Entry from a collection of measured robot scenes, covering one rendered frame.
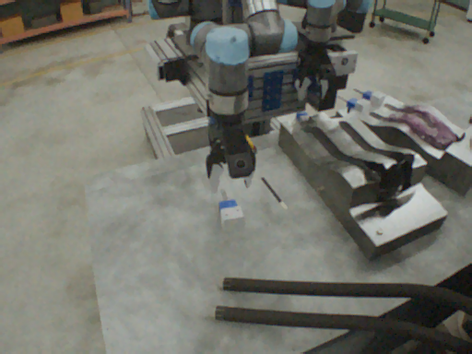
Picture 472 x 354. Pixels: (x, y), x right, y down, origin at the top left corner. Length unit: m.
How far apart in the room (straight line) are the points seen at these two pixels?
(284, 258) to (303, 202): 0.20
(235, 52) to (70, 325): 1.47
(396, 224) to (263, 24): 0.56
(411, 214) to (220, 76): 0.59
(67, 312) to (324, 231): 1.30
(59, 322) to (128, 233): 0.98
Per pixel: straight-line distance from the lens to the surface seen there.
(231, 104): 0.65
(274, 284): 0.73
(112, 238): 0.91
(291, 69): 1.45
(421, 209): 0.97
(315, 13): 1.06
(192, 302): 0.77
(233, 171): 0.65
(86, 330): 1.73
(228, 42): 0.60
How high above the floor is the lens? 1.48
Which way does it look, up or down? 41 degrees down
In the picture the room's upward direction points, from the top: straight up
